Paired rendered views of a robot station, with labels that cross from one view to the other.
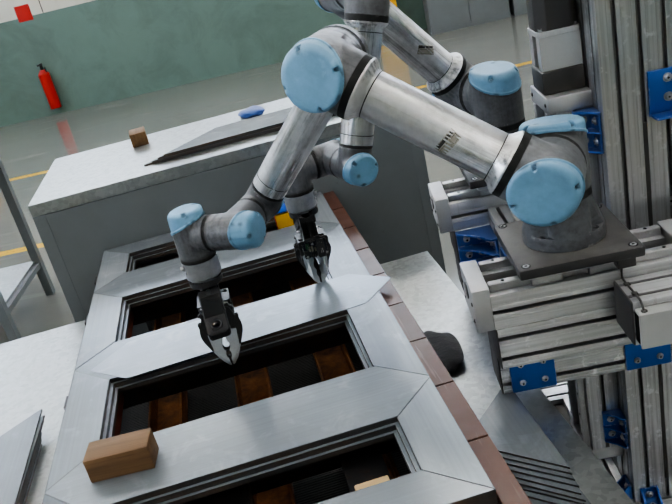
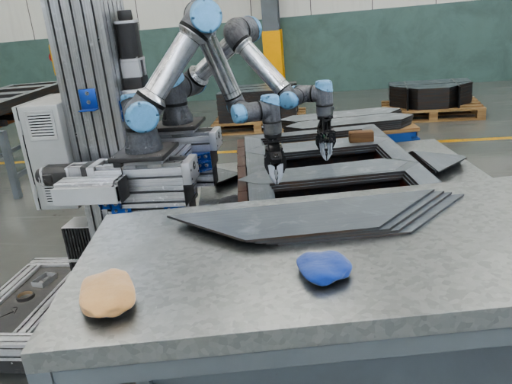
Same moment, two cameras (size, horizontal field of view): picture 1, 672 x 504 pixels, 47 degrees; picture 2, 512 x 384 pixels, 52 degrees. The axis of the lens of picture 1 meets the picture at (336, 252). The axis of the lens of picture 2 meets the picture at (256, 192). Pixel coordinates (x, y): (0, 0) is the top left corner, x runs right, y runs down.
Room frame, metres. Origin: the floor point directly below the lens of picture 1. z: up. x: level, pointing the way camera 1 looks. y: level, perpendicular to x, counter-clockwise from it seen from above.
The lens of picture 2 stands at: (3.80, 0.15, 1.55)
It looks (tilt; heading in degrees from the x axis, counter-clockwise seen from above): 20 degrees down; 185
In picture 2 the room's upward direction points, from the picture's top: 5 degrees counter-clockwise
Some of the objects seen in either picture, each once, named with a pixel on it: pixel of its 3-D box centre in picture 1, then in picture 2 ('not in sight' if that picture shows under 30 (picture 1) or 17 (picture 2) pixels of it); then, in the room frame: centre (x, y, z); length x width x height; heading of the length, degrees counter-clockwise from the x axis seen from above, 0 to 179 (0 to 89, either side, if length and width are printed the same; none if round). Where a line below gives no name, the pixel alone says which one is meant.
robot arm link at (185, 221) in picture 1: (192, 233); (323, 93); (1.49, 0.28, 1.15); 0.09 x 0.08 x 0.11; 65
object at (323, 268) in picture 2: (251, 112); (324, 266); (2.91, 0.19, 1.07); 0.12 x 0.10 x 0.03; 16
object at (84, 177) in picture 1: (222, 137); (374, 246); (2.76, 0.30, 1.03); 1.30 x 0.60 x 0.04; 96
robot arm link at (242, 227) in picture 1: (237, 227); (301, 94); (1.46, 0.18, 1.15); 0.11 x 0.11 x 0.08; 65
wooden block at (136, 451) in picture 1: (121, 454); (360, 136); (1.19, 0.47, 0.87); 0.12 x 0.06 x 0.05; 90
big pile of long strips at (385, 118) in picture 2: not in sight; (344, 122); (0.61, 0.44, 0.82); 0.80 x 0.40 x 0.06; 96
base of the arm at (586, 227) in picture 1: (561, 210); (176, 112); (1.31, -0.43, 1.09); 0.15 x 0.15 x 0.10
